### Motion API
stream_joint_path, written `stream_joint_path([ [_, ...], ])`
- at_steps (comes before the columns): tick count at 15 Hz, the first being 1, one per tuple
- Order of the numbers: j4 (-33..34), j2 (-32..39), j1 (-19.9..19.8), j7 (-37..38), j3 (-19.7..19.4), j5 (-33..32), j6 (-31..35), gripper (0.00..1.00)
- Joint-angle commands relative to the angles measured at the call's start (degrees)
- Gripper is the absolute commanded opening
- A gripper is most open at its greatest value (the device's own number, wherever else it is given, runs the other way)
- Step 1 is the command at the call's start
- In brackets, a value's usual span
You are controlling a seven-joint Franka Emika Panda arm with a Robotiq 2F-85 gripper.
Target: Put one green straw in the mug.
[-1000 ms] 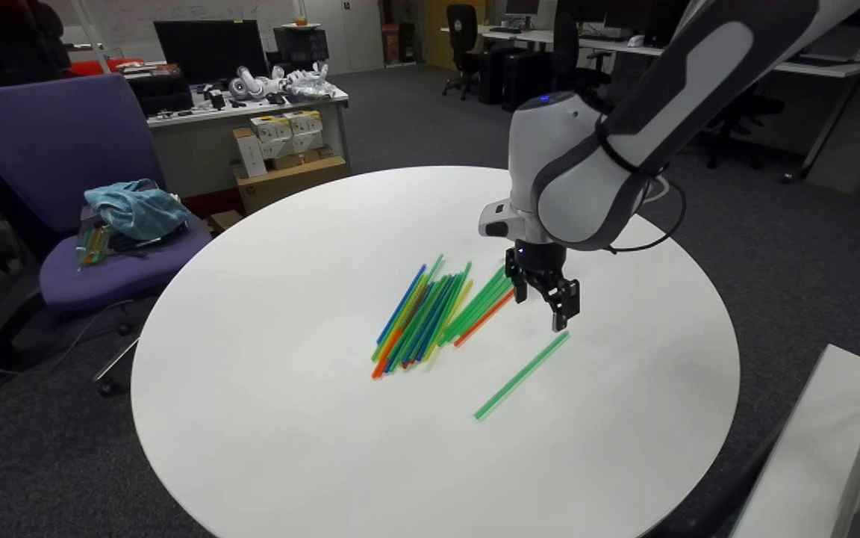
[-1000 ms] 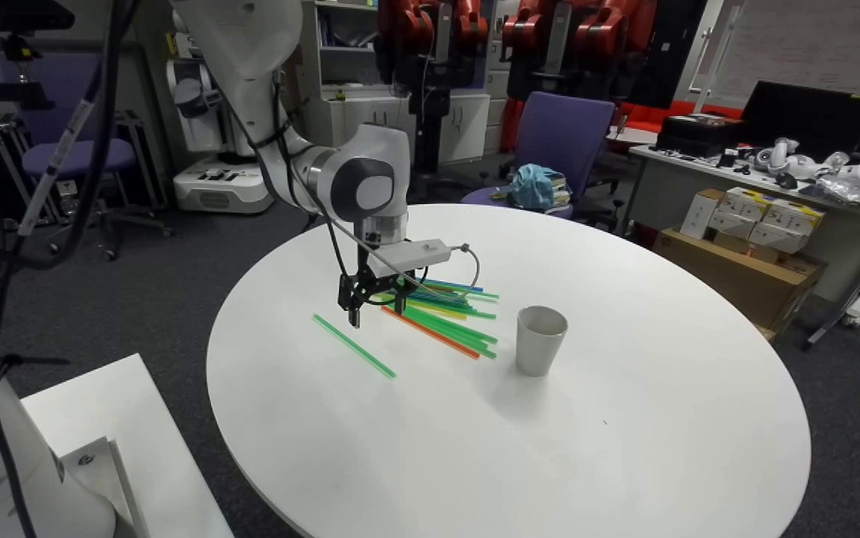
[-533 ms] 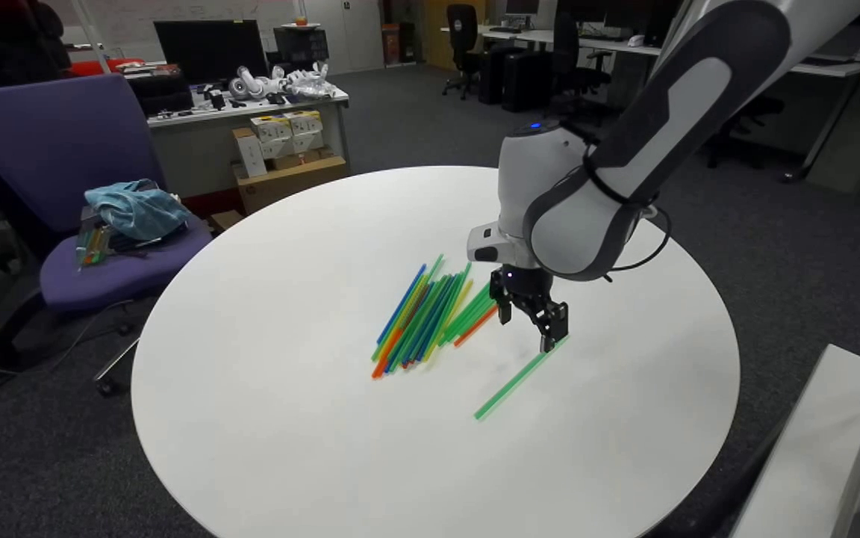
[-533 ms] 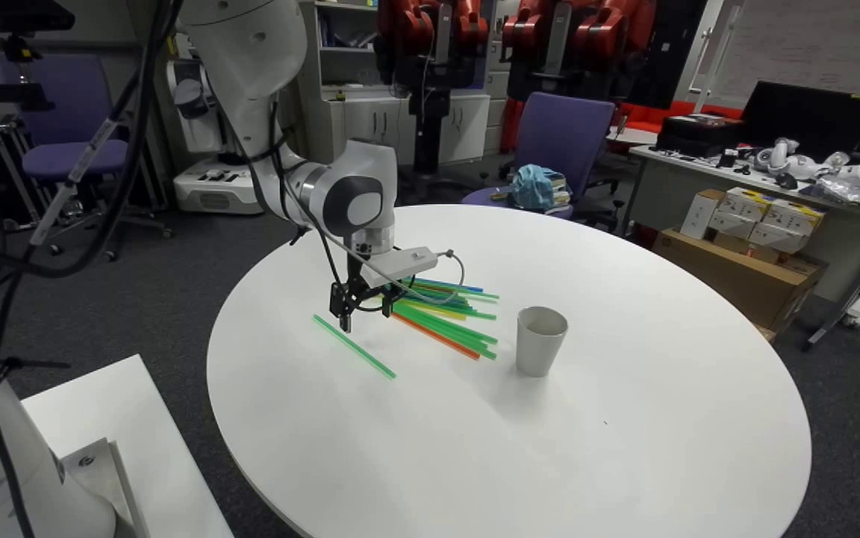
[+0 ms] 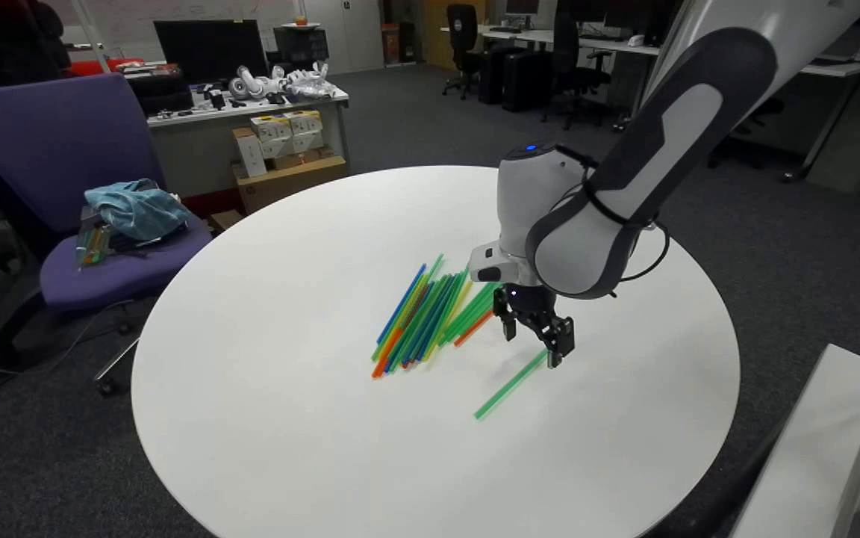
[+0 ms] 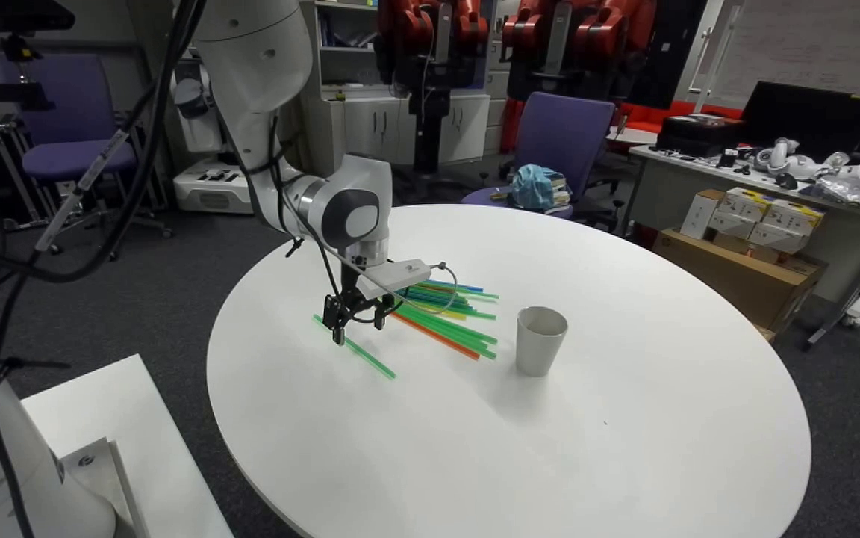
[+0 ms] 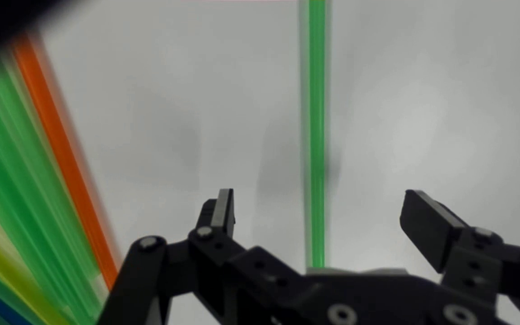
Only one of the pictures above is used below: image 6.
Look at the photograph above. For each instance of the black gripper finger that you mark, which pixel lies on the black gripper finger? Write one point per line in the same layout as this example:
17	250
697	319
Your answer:
383	313
335	321

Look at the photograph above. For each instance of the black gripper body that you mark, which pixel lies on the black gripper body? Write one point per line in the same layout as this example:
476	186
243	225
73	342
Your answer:
358	289

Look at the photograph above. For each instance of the long green straw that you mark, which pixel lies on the long green straw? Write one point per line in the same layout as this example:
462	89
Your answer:
371	359

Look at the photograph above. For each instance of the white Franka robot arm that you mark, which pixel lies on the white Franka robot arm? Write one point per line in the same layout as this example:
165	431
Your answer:
261	61

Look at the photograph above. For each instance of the long orange straw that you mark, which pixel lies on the long orange straw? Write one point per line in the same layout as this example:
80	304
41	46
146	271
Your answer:
435	336

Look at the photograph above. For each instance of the teal straw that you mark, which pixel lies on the teal straw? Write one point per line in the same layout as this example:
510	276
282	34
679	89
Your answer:
450	309

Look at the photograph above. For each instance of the white mug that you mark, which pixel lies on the white mug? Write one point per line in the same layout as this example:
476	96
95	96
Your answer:
541	342

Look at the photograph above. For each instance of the white storage cabinet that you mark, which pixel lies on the white storage cabinet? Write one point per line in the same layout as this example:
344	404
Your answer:
391	125

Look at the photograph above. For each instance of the white floor device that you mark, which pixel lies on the white floor device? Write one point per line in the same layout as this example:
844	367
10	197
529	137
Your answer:
210	186

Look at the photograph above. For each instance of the blue crumpled cloth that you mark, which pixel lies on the blue crumpled cloth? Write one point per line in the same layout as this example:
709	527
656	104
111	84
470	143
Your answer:
538	186

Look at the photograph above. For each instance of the white side table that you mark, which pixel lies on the white side table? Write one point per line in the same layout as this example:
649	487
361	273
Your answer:
134	449

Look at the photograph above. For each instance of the purple office chair with cloth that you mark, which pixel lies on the purple office chair with cloth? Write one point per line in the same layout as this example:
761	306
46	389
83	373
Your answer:
564	137

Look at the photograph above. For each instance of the red robot arms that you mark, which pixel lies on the red robot arms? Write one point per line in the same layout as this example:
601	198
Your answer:
510	32

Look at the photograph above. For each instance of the empty purple office chair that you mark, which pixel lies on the empty purple office chair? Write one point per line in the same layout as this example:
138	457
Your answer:
73	129

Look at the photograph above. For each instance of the brown cardboard box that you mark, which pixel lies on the brown cardboard box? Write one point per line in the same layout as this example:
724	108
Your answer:
746	280

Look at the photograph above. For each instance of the black equipment box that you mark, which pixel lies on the black equipment box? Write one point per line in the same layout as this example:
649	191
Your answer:
703	134

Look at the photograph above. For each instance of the white printed boxes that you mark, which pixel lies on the white printed boxes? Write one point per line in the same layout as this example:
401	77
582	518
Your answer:
761	220

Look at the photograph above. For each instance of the grey office desk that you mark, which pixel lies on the grey office desk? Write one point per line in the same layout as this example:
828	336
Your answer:
747	183

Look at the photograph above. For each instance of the black computer monitor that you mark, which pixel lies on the black computer monitor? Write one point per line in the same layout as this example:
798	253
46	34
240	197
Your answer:
813	116

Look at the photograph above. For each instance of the clear plastic bags heap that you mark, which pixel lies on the clear plastic bags heap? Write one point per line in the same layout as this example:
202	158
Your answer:
837	174

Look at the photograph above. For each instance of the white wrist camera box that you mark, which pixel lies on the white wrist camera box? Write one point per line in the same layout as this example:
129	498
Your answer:
397	273

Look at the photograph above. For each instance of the grey metal mount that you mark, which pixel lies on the grey metal mount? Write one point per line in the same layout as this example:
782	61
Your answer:
104	489

